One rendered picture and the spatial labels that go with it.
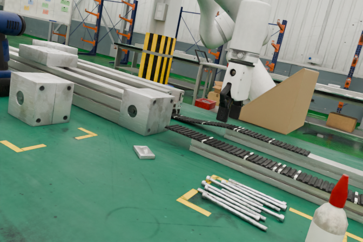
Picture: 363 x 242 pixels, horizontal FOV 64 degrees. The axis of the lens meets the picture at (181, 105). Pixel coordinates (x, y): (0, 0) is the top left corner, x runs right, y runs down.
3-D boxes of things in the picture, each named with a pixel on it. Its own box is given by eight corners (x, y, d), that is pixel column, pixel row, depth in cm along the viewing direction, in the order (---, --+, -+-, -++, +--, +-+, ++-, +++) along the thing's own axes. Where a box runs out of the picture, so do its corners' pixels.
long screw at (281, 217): (283, 220, 44) (286, 215, 44) (282, 223, 43) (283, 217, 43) (222, 192, 50) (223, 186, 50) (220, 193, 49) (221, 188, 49)
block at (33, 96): (78, 121, 70) (83, 82, 68) (32, 127, 60) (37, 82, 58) (53, 109, 75) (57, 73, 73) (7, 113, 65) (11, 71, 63)
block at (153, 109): (173, 129, 80) (180, 96, 78) (144, 136, 69) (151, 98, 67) (148, 119, 84) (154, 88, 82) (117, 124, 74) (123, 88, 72)
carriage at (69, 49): (76, 64, 126) (78, 48, 125) (53, 62, 117) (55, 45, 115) (54, 56, 134) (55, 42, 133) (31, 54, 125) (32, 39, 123)
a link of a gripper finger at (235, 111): (243, 98, 84) (237, 120, 86) (247, 98, 87) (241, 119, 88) (233, 95, 86) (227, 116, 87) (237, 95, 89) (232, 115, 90)
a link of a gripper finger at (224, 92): (226, 83, 73) (222, 103, 75) (237, 79, 80) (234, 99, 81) (221, 82, 74) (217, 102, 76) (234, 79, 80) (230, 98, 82)
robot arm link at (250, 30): (236, 50, 86) (224, 47, 78) (247, 4, 83) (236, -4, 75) (263, 55, 82) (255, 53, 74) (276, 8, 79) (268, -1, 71)
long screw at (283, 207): (286, 210, 47) (287, 204, 47) (284, 212, 47) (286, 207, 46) (228, 184, 53) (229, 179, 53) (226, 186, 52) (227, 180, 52)
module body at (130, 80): (179, 115, 98) (184, 91, 96) (161, 118, 90) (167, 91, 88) (42, 66, 138) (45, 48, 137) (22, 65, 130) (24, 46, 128)
